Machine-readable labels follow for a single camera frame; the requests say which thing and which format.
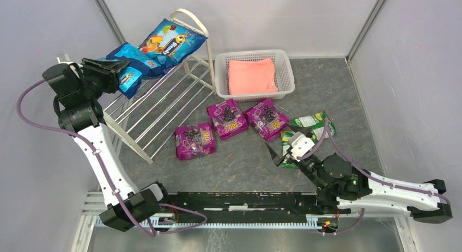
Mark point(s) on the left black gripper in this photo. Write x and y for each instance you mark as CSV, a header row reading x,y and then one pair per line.
x,y
97,71

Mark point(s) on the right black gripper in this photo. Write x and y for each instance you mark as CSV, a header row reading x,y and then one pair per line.
x,y
291,158

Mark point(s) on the blue candy bag back side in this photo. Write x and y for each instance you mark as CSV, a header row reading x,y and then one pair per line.
x,y
140,67

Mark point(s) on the purple candy bag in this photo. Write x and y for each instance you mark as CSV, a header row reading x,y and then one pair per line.
x,y
227,119
266,119
194,141

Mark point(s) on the green candy bag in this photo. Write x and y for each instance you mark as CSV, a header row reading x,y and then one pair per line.
x,y
285,136
315,121

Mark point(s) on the blue candy bag with fruits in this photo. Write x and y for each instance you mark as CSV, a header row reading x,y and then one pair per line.
x,y
170,43

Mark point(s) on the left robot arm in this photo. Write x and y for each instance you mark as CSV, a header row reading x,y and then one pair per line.
x,y
78,88

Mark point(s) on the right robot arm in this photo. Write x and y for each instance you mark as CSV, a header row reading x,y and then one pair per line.
x,y
342,185

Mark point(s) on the cream metal shelf rack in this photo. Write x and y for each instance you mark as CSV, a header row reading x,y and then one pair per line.
x,y
144,124

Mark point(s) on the white plastic basket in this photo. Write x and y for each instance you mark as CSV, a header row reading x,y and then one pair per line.
x,y
284,78

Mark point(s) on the pink folded cloth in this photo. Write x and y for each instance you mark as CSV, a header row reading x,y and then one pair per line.
x,y
246,77

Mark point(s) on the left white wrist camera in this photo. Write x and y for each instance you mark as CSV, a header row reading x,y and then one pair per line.
x,y
64,59

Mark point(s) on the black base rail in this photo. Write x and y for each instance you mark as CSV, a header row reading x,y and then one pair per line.
x,y
238,207

